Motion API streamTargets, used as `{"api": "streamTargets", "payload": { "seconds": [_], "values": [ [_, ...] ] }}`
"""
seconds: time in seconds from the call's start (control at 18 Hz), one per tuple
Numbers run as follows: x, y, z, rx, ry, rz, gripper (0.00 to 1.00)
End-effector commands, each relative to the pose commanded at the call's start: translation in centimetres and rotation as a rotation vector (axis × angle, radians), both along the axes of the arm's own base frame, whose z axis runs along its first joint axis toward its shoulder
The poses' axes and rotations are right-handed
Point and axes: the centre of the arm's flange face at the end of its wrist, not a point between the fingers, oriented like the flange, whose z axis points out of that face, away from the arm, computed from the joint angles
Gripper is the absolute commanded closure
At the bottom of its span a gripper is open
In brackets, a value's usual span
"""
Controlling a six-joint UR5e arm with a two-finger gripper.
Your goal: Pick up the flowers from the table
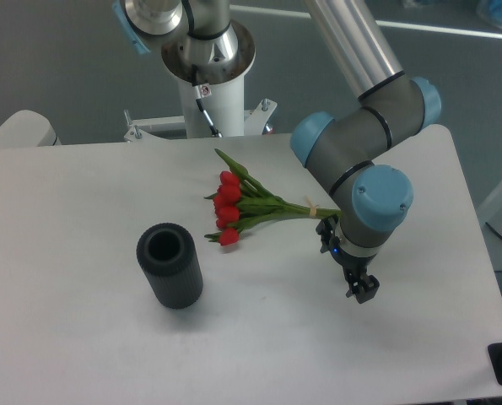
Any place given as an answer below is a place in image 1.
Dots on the black ribbed vase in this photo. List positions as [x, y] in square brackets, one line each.
[167, 255]

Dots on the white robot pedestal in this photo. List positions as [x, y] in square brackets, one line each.
[209, 110]

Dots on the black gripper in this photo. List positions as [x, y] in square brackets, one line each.
[352, 258]

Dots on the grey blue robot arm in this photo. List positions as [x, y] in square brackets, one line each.
[208, 53]

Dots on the red tulip bouquet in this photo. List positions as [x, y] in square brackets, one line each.
[241, 203]

